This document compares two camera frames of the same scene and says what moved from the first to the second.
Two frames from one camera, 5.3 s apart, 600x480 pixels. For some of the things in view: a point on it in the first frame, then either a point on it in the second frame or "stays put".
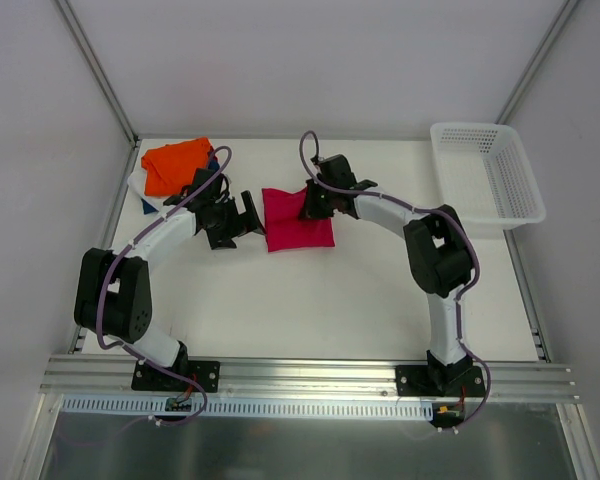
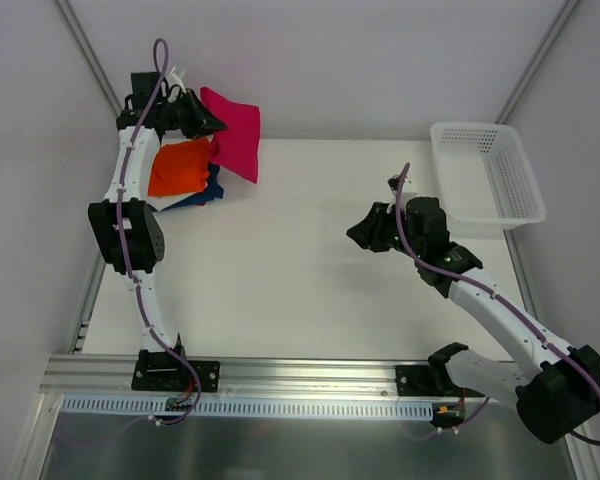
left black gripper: [235, 226] to [193, 115]
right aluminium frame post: [536, 63] stays put
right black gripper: [318, 201] to [377, 226]
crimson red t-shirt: [285, 229] to [235, 148]
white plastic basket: [483, 172] stays put
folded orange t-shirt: [170, 167] stays put
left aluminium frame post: [98, 70] stays put
